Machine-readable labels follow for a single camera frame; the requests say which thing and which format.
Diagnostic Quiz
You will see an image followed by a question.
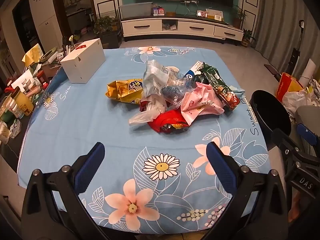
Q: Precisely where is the dark green snack wrapper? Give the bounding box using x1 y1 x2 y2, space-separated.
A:
195 62 240 111

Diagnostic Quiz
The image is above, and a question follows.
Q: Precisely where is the pink plastic bag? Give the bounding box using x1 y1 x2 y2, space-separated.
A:
180 82 225 125

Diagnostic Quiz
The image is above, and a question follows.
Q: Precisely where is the blue white medicine box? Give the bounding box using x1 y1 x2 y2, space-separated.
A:
184 61 203 79

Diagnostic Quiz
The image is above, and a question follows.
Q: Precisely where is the red cigarette box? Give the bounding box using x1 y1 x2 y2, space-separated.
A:
148 108 189 133

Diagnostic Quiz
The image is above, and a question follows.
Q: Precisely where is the clear plastic wrapper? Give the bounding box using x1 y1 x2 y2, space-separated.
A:
143 60 196 105

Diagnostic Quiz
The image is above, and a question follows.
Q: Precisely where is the white plastic bag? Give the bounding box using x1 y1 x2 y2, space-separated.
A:
282 89 319 117
129 95 167 126

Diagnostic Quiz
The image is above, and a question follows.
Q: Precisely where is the yellow chips bag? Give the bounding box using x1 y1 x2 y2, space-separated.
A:
105 79 144 105

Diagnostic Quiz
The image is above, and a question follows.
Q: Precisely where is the blue face mask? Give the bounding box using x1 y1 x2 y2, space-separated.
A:
229 86 245 100

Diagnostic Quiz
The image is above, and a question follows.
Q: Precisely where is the black trash bin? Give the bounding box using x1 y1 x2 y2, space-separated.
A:
249 90 291 151

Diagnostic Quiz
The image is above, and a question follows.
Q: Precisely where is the grey sofa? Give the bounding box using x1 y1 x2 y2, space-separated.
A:
296 106 320 157

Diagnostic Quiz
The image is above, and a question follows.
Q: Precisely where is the red yellow shopping bag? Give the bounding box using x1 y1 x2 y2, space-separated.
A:
276 73 303 102

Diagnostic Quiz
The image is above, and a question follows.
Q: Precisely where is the white paper roll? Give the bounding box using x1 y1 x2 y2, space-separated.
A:
298 59 317 88

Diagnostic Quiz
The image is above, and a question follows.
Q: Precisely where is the standing vacuum cleaner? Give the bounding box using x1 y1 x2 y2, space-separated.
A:
287 20 305 75

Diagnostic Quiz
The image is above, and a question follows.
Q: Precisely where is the corner potted plant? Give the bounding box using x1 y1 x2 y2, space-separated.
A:
241 29 256 48

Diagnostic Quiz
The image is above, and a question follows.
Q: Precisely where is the yellow jar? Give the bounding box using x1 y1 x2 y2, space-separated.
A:
11 87 34 116

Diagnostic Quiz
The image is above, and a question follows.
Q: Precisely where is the grey curtain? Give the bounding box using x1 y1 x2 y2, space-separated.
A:
254 0 319 77

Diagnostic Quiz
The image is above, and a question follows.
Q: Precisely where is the blue floral tablecloth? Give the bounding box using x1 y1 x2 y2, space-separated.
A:
17 46 271 234

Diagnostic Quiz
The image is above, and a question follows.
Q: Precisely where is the white storage box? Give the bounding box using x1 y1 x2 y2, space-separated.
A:
60 38 106 83

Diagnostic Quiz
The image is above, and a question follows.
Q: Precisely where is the white tv cabinet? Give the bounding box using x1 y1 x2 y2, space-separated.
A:
121 17 244 42

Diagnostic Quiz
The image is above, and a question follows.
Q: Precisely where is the potted plant stand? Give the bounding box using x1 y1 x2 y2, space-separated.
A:
93 10 123 49

